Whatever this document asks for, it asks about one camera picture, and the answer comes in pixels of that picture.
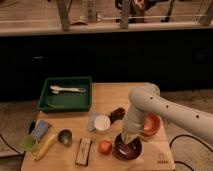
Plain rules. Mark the green plastic cup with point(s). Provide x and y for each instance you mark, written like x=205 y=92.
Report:
x=28 y=144

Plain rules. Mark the orange fruit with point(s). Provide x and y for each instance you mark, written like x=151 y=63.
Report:
x=105 y=147

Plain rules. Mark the dark purple bowl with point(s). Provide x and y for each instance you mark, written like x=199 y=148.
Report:
x=124 y=151

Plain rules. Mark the green plastic tray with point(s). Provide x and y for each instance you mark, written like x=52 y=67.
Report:
x=66 y=101

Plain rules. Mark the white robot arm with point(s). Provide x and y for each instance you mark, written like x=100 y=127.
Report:
x=147 y=99

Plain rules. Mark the orange bowl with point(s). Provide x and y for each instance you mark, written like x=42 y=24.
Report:
x=152 y=125

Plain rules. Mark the cloth-covered gripper body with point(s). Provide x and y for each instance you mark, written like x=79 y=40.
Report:
x=133 y=124

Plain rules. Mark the white cup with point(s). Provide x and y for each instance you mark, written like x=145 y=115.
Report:
x=102 y=123

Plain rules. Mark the white utensil in tray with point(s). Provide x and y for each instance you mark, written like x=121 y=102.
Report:
x=58 y=89

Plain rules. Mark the yellow banana toy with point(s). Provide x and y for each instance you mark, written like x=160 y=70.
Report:
x=44 y=148

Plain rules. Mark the dark rectangular box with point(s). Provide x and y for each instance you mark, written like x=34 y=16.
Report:
x=82 y=155

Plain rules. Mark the dark grapes toy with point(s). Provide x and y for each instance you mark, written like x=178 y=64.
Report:
x=117 y=114

